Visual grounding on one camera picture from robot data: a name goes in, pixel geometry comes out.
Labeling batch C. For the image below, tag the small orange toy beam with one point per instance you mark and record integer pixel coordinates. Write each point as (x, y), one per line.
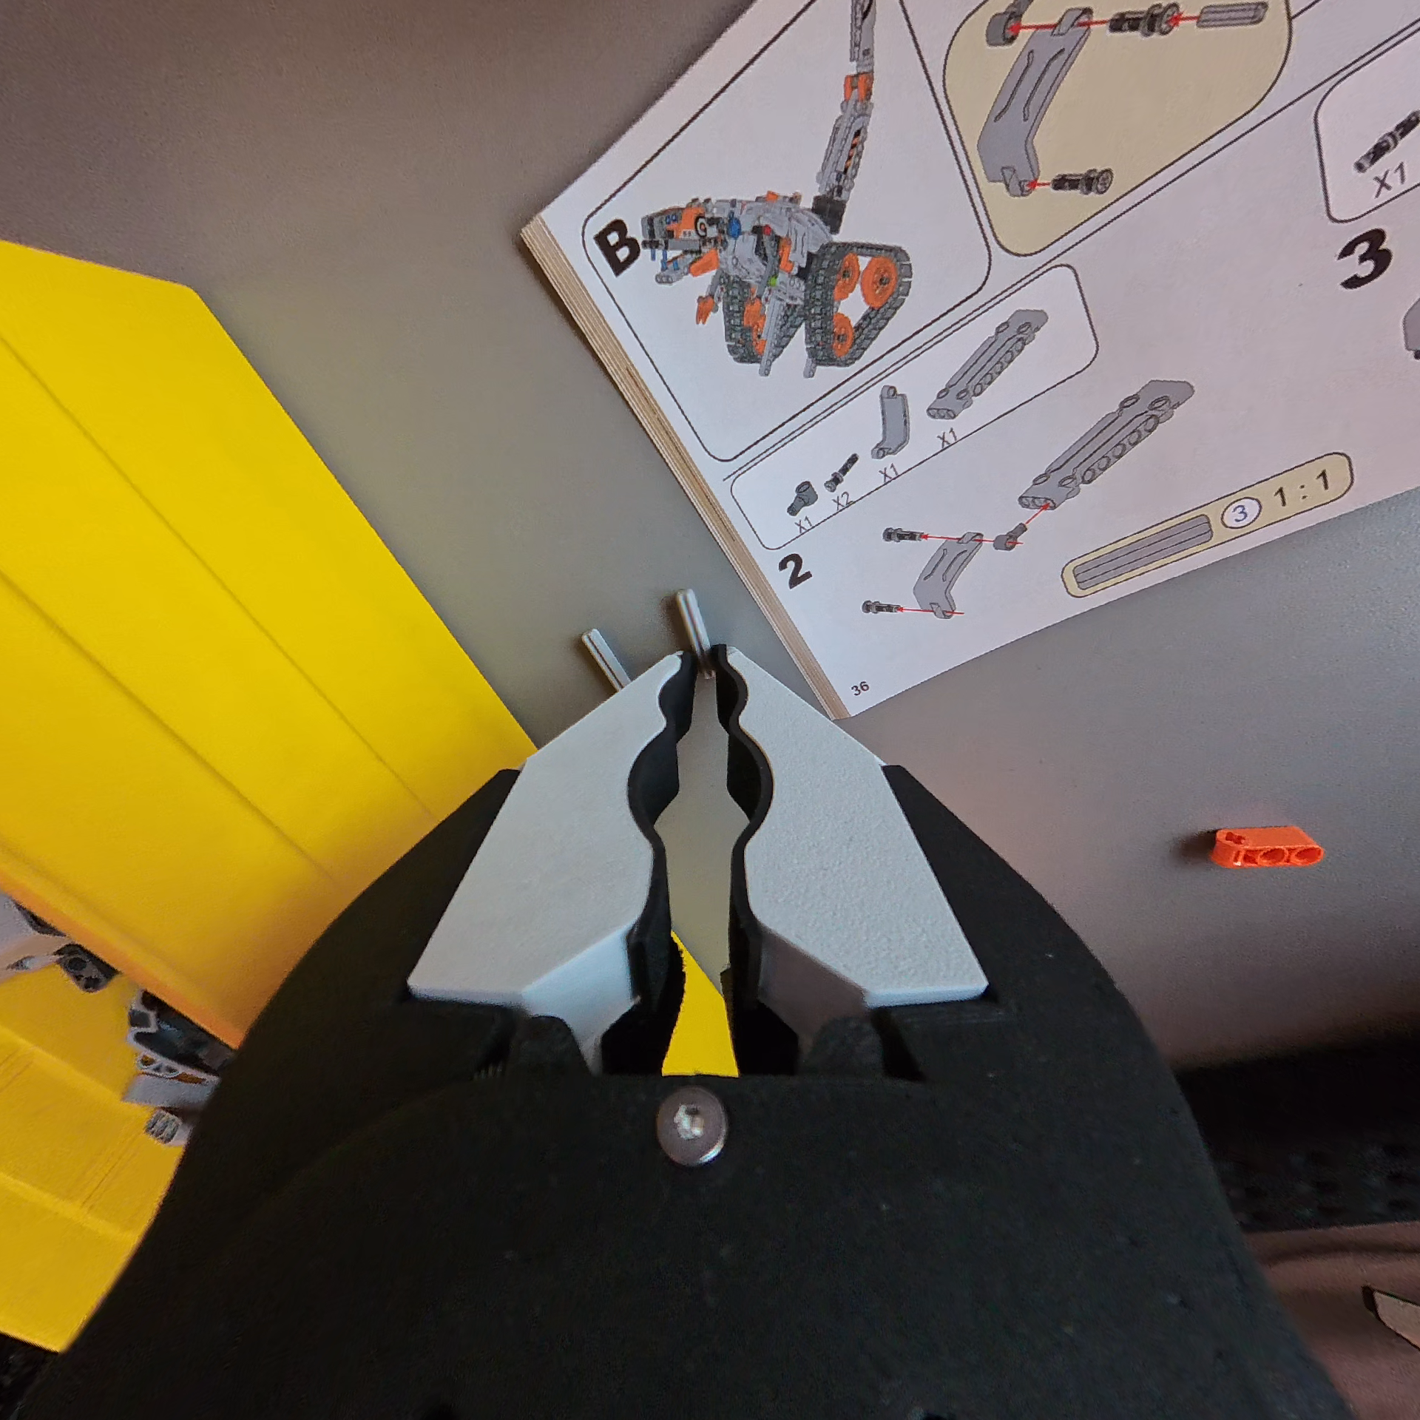
(1264, 849)

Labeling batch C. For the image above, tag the building instruction booklet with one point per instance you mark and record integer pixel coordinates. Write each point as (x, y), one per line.
(997, 333)

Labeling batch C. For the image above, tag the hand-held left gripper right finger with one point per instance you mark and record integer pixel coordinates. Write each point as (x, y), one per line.
(865, 876)

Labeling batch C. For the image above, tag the pile of toy building parts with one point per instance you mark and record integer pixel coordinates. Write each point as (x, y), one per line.
(161, 1070)

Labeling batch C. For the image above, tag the black studded foam mat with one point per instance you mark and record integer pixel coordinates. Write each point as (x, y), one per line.
(1330, 1143)

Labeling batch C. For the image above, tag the light grey toy axle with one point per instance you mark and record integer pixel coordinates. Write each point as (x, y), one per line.
(690, 621)
(605, 656)

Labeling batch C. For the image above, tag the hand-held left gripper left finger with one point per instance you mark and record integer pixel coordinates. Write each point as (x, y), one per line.
(543, 876)

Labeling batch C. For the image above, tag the yellow plastic bin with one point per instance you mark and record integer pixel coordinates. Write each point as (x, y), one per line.
(166, 555)

